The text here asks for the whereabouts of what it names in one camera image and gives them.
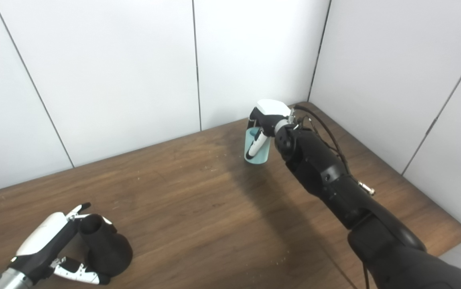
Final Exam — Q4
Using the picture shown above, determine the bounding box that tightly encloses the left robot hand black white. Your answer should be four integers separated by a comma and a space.
8, 202, 112, 285

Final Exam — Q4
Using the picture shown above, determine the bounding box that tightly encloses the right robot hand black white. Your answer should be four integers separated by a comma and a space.
246, 99, 295, 160

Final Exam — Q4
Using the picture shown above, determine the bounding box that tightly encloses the light-blue hose piece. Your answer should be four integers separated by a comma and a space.
244, 128, 271, 165

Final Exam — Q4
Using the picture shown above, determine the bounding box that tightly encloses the black funnel-shaped nozzle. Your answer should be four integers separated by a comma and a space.
79, 214, 133, 277

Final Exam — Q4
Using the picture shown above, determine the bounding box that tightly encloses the silver metal plug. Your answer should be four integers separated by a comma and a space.
358, 181, 376, 196

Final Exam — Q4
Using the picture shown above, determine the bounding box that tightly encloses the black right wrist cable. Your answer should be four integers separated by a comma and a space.
290, 104, 353, 177

